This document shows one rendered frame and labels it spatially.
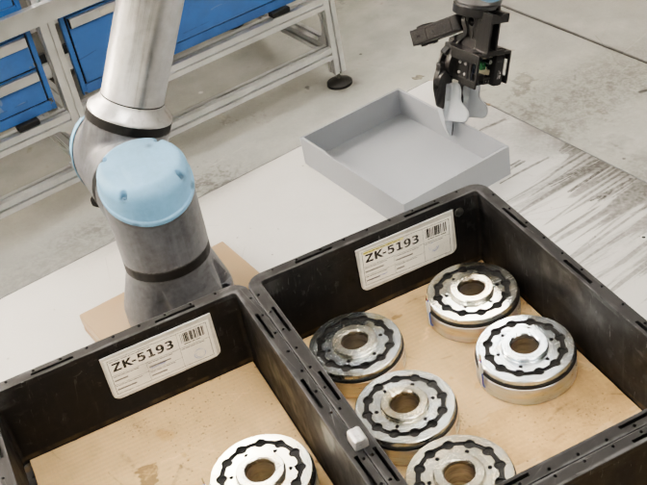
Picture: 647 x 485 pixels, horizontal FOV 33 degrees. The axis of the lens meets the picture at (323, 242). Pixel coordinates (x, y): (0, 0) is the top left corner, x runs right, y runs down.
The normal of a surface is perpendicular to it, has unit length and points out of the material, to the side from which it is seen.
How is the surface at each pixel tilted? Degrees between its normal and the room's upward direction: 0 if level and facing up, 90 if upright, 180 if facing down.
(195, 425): 0
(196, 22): 90
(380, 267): 90
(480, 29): 73
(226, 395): 0
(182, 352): 90
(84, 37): 90
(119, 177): 7
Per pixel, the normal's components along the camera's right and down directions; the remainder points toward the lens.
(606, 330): -0.89, 0.37
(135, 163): -0.09, -0.73
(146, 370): 0.42, 0.49
